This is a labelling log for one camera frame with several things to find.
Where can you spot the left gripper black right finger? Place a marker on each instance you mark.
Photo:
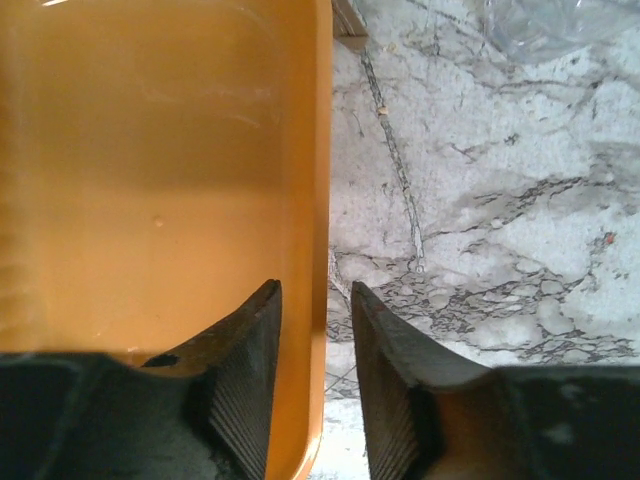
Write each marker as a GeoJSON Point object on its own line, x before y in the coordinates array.
{"type": "Point", "coordinates": [430, 413]}

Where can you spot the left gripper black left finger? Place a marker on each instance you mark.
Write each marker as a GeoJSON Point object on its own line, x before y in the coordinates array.
{"type": "Point", "coordinates": [201, 410]}

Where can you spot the orange plastic storage basket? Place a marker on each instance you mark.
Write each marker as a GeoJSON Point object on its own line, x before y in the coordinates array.
{"type": "Point", "coordinates": [159, 161]}

